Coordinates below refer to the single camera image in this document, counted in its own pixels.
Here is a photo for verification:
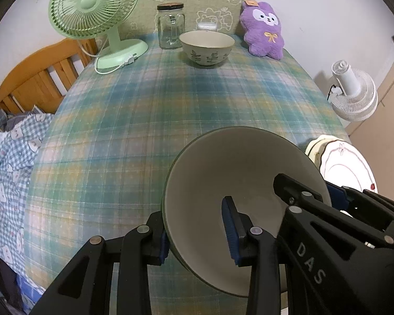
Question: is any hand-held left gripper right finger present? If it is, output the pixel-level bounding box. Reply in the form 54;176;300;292
221;196;283;315

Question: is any white plate red pattern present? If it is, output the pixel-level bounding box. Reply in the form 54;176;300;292
319;142;380;194

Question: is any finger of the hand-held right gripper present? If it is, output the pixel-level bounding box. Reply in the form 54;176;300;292
273;173;394;315
326;180;394;253

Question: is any white fan cable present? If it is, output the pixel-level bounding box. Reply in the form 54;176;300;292
80;38;137;74

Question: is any beige bowl leaf print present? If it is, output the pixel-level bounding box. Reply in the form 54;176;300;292
179;30;236;68
162;126;332;299

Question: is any green desk fan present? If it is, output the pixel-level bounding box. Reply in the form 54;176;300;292
49;0;149;69

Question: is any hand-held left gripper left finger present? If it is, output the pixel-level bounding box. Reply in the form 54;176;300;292
29;212;170;315

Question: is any glass jar dark lid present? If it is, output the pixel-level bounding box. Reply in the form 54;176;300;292
157;3;185;50

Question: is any blue checked bear blanket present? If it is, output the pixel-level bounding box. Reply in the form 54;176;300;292
0;113;55;270

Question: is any purple plush toy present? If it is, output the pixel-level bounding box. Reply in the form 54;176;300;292
239;0;285;60

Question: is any green plaid tablecloth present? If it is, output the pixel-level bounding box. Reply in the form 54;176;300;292
24;33;352;315

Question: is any grey checked cloth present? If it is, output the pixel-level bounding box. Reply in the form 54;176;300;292
0;108;30;133

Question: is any white clip fan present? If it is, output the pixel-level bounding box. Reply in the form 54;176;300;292
326;60;379;122

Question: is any large yellow floral plate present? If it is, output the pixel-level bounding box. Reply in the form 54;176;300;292
305;134;340;171

